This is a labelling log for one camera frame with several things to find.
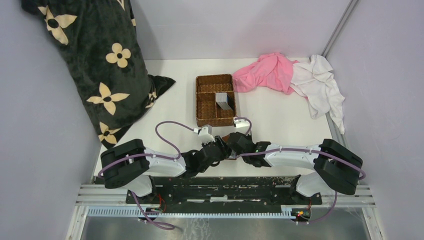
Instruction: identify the brown leather card holder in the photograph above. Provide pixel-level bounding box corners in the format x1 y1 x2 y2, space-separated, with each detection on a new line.
221 134 237 161

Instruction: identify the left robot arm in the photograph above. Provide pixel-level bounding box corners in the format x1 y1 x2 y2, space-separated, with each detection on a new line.
98 136 232 189

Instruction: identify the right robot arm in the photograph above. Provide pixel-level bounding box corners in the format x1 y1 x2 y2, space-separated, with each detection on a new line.
226 132 366 204

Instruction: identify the grey card stack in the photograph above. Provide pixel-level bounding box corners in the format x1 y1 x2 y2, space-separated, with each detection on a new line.
215 92 235 111

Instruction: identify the brown woven basket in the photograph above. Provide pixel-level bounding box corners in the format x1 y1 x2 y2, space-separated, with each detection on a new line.
195 73 237 127

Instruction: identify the pink cloth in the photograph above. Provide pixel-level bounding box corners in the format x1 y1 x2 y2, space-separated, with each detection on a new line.
232 52 298 95

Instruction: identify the white cloth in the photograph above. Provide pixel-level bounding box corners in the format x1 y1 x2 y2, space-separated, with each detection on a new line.
290 54 345 135

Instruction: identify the black floral pillow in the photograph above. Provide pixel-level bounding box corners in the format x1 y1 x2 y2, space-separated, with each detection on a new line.
20 0 175 149

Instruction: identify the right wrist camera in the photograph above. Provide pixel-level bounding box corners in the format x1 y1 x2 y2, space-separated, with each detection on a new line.
233 117 251 133

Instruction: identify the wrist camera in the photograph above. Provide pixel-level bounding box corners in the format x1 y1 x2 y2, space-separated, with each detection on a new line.
193 124 215 145
233 117 251 133

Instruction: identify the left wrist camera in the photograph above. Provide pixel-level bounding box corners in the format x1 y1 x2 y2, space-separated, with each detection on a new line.
193 124 215 145

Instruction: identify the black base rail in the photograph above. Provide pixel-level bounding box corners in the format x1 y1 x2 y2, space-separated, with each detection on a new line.
138 176 323 212

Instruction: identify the grey cable duct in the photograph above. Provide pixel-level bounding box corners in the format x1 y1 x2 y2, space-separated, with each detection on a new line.
86 206 297 220

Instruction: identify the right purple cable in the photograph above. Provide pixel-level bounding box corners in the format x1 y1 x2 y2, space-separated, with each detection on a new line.
233 116 367 225

